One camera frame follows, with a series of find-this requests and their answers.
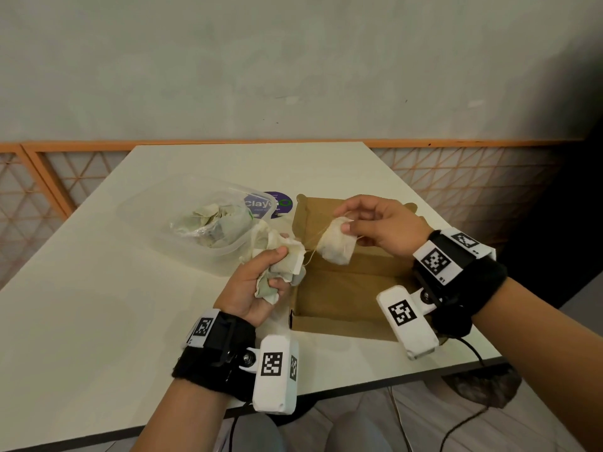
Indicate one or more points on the person's left hand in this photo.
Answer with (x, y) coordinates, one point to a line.
(240, 296)

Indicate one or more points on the person's right hand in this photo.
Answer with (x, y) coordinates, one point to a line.
(391, 225)

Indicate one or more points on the bunch of tea bags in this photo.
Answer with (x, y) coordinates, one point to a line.
(282, 258)

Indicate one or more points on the pile of tea bags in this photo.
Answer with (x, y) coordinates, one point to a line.
(216, 225)

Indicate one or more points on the brown paper box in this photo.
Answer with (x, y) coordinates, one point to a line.
(344, 296)

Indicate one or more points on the clear plastic container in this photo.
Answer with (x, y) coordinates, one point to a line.
(151, 216)

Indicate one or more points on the person's right forearm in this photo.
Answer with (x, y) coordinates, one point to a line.
(546, 353)

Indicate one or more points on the black marker wristband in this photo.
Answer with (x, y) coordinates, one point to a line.
(471, 287)
(212, 362)

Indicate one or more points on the orange lattice fence panel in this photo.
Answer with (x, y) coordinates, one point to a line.
(23, 216)
(471, 183)

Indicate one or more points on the round purple sticker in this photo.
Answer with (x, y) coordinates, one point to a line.
(280, 204)

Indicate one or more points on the grey trousers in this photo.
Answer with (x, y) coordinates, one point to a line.
(264, 433)

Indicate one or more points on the dark grey floor object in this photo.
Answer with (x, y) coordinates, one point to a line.
(485, 386)

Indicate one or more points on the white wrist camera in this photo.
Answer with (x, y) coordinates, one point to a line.
(410, 324)
(275, 381)

